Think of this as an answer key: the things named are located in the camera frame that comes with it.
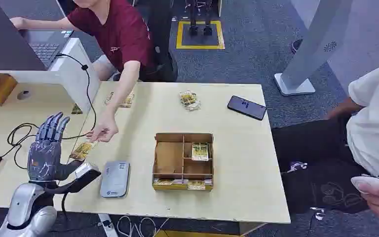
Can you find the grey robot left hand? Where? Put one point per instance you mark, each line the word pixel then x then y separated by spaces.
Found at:
pixel 44 157

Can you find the yellow printed card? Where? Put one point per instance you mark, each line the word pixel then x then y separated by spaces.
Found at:
pixel 82 151

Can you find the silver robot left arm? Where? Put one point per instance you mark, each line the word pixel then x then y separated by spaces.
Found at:
pixel 24 209

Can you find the person's right hand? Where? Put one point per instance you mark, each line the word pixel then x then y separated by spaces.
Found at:
pixel 104 129

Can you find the white desk partition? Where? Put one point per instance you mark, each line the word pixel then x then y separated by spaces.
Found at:
pixel 73 68

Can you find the white power strip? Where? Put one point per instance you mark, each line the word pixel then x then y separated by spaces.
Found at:
pixel 108 226

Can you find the spread pile of yellow cards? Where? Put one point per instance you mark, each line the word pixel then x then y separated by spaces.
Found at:
pixel 127 100

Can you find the dark laptop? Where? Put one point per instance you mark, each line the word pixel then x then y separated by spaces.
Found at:
pixel 9 36

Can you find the wooden card box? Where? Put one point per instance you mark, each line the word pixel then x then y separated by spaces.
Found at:
pixel 183 163

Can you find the person in red top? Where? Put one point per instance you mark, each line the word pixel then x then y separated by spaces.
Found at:
pixel 121 36

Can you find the row of yellow cards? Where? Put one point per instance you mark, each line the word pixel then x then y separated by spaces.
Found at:
pixel 196 185

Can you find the yellow card standing in box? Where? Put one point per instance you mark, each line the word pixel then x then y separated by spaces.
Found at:
pixel 200 151

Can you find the small pile of yellow cards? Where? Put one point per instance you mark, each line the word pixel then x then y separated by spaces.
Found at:
pixel 189 99

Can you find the black office chair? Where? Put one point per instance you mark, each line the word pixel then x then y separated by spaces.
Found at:
pixel 163 42

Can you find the black robot legs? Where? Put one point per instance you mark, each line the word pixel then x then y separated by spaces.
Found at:
pixel 200 19

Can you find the black smartphone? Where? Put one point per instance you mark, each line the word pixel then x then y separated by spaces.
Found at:
pixel 246 107

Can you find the dark shoe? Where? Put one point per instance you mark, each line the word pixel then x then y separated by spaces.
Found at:
pixel 296 45

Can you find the white floor stand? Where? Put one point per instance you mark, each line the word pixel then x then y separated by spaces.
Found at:
pixel 310 42

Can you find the white handheld controller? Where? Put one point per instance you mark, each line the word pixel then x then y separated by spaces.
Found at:
pixel 367 182

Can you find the person in white top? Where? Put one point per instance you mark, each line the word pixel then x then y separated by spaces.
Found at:
pixel 369 130

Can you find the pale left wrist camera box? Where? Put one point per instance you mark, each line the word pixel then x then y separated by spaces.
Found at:
pixel 86 175

